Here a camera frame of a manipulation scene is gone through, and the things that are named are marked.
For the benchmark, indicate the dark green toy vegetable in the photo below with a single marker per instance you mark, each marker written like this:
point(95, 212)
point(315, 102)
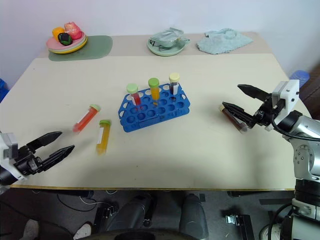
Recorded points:
point(65, 39)

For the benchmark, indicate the red tube small green cap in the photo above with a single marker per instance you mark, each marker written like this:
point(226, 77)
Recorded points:
point(85, 120)

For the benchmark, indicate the orange tube wide green cap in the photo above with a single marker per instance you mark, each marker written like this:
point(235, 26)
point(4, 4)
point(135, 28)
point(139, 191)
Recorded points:
point(155, 91)

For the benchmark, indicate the light green plate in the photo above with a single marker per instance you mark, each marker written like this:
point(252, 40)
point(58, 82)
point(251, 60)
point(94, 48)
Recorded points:
point(167, 52)

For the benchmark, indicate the metal floor bracket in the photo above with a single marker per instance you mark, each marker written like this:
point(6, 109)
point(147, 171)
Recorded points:
point(238, 223)

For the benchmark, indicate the clear plastic bag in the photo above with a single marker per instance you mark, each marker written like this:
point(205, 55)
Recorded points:
point(166, 38)

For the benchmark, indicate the pink toy peach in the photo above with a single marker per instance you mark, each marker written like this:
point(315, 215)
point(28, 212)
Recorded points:
point(73, 30)

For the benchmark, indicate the yellow plate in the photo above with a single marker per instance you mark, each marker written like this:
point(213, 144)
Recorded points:
point(75, 50)

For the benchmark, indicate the dark red tube cream cap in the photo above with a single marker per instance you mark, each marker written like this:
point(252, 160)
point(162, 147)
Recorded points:
point(174, 85)

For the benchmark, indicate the blue plastic bin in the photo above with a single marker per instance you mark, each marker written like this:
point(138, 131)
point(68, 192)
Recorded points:
point(2, 88)

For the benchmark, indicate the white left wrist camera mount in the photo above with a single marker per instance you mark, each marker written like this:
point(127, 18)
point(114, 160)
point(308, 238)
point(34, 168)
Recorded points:
point(7, 147)

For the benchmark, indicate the dark brown tube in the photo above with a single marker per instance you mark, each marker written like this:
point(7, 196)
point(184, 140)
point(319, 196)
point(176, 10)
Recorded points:
point(232, 119)

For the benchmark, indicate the pink plate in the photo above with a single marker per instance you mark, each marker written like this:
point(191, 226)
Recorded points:
point(53, 45)

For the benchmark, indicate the blue test tube rack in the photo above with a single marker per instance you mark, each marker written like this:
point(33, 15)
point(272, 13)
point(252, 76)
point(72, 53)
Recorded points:
point(155, 113)

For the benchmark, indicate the orange tube small green cap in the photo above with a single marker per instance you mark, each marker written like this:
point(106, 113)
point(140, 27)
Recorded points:
point(103, 137)

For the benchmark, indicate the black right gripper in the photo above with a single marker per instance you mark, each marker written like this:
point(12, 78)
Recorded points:
point(265, 116)

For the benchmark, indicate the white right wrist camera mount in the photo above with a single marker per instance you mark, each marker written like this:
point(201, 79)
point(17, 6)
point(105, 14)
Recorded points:
point(288, 93)

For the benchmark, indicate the light blue cloth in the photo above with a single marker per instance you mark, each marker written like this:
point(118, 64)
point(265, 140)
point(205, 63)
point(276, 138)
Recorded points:
point(222, 42)

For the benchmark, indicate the blue plastic stool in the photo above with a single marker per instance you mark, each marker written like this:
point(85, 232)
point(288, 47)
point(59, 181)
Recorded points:
point(300, 77)

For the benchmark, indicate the green placemat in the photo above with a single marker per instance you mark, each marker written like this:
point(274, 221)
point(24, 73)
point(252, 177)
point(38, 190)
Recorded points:
point(100, 47)

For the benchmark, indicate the white shoe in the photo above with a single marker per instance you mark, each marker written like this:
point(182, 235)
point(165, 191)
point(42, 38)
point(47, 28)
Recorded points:
point(82, 231)
point(31, 230)

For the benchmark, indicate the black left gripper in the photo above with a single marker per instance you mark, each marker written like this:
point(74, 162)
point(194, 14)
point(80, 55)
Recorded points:
point(26, 162)

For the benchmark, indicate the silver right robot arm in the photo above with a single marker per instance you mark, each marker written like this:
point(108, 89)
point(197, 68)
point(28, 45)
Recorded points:
point(306, 125)

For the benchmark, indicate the red tube wide green cap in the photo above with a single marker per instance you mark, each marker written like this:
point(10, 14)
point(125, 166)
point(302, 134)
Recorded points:
point(136, 96)

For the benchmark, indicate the dark rounded shape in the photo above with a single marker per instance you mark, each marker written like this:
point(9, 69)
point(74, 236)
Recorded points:
point(130, 212)
point(195, 215)

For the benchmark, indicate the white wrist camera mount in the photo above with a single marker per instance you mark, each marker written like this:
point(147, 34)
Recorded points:
point(7, 147)
point(288, 93)

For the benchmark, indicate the orange toy pepper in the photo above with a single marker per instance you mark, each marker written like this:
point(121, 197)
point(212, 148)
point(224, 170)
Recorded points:
point(58, 31)

